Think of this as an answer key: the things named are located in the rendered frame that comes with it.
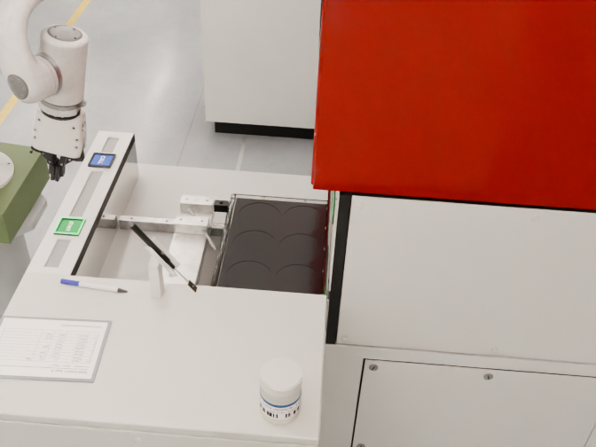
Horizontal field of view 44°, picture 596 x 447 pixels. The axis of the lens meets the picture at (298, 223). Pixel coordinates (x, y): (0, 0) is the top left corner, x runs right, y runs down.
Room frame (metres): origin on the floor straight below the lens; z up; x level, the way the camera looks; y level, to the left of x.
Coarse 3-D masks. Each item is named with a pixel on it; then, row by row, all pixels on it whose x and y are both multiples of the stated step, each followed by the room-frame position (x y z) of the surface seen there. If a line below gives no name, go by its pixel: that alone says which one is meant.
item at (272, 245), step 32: (256, 224) 1.37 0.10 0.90; (288, 224) 1.37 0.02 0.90; (320, 224) 1.38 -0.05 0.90; (224, 256) 1.25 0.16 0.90; (256, 256) 1.25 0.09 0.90; (288, 256) 1.26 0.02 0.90; (320, 256) 1.26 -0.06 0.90; (256, 288) 1.15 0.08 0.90; (288, 288) 1.16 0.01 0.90; (320, 288) 1.16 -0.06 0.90
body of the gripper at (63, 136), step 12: (36, 108) 1.24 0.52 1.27; (36, 120) 1.23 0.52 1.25; (48, 120) 1.23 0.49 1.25; (60, 120) 1.21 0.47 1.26; (72, 120) 1.23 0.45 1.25; (84, 120) 1.25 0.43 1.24; (36, 132) 1.23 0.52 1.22; (48, 132) 1.23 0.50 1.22; (60, 132) 1.22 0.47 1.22; (72, 132) 1.23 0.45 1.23; (84, 132) 1.25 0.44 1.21; (36, 144) 1.23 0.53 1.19; (48, 144) 1.23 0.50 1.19; (60, 144) 1.23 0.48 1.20; (72, 144) 1.23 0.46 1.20; (84, 144) 1.26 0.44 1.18; (72, 156) 1.23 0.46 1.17
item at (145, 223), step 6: (126, 216) 1.43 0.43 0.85; (132, 216) 1.43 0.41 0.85; (138, 216) 1.44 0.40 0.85; (120, 222) 1.42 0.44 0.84; (126, 222) 1.42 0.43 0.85; (132, 222) 1.42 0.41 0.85; (138, 222) 1.42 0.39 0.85; (144, 222) 1.42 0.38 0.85; (150, 222) 1.42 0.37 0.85; (156, 222) 1.42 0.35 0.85; (162, 222) 1.42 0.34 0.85; (168, 222) 1.42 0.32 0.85; (120, 228) 1.42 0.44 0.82; (126, 228) 1.42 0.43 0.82; (144, 228) 1.42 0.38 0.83; (150, 228) 1.42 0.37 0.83; (156, 228) 1.42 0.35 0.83; (162, 228) 1.41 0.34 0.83; (168, 228) 1.41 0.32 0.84; (210, 234) 1.41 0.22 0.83; (216, 234) 1.41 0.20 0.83; (228, 234) 1.41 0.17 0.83
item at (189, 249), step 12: (204, 216) 1.41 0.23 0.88; (180, 240) 1.32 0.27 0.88; (192, 240) 1.32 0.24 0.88; (204, 240) 1.32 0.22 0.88; (180, 252) 1.28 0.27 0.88; (192, 252) 1.28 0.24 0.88; (204, 252) 1.30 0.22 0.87; (180, 264) 1.24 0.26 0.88; (192, 264) 1.24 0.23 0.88; (168, 276) 1.20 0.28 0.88; (180, 276) 1.20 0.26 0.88; (192, 276) 1.20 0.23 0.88
